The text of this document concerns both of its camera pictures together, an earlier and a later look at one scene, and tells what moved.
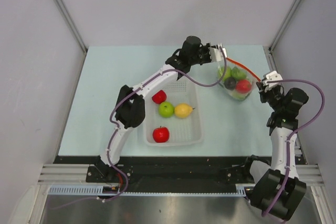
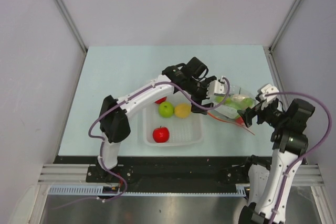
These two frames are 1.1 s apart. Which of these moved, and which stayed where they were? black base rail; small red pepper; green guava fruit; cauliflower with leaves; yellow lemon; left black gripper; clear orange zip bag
Moved: left black gripper; clear orange zip bag; green guava fruit
Stayed: cauliflower with leaves; black base rail; yellow lemon; small red pepper
